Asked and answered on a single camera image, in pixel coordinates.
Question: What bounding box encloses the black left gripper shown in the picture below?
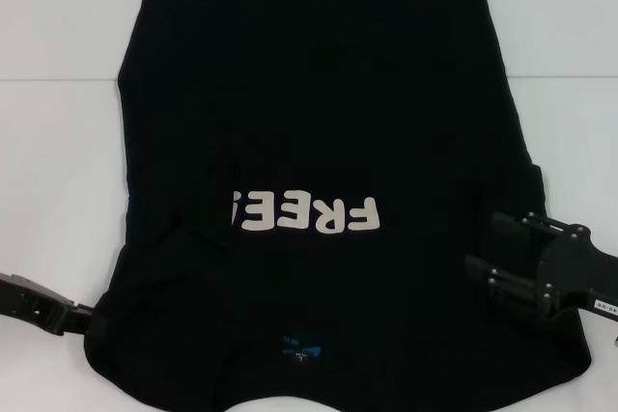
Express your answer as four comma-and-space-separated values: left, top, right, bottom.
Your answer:
0, 272, 112, 339

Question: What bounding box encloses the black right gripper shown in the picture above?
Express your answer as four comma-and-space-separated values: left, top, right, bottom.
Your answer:
464, 210, 618, 322

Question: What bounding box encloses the black t-shirt with FREE print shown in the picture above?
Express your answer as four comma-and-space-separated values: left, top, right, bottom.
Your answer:
82, 0, 594, 412

